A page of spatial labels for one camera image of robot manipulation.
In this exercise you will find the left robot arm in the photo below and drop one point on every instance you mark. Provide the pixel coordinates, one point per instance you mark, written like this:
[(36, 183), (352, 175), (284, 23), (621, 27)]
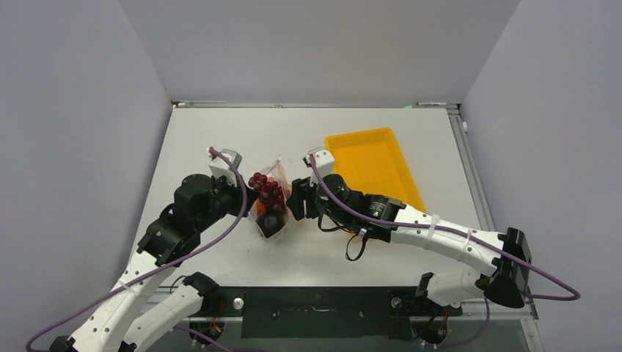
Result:
[(118, 323)]

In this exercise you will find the dark red toy grapes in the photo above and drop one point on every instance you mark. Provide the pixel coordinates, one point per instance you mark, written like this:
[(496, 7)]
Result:
[(270, 190)]

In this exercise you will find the yellow plastic tray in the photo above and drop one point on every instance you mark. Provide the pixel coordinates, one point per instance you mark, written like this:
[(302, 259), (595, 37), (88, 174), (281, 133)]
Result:
[(371, 161)]

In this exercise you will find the purple toy eggplant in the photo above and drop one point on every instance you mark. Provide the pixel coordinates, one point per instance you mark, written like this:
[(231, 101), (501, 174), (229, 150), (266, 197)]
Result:
[(270, 223)]

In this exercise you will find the orange toy pumpkin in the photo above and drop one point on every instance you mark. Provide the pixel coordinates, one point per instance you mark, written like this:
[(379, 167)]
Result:
[(259, 208)]

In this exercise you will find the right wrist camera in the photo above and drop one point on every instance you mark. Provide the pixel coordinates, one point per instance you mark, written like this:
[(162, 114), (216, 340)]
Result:
[(324, 163)]

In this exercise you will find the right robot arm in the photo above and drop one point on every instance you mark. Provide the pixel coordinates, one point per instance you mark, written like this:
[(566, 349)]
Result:
[(490, 272)]

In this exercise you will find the clear zip top bag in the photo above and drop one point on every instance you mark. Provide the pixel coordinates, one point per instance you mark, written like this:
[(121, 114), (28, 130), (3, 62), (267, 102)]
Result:
[(276, 170)]

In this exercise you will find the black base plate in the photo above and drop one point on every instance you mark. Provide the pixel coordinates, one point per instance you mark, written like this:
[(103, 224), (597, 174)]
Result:
[(323, 312)]

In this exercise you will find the aluminium frame rail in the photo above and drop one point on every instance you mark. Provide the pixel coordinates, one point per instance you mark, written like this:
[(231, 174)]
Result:
[(432, 143)]

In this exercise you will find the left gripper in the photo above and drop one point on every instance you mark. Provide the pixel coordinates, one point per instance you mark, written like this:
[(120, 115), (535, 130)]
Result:
[(236, 191)]

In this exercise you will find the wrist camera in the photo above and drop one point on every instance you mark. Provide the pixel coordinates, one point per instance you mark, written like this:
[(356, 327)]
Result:
[(224, 166), (324, 163)]

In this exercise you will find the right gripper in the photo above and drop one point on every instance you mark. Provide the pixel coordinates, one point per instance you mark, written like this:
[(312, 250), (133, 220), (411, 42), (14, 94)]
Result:
[(303, 193)]

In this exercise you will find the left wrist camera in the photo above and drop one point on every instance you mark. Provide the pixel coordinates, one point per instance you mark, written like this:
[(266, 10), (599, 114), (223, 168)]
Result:
[(224, 166)]

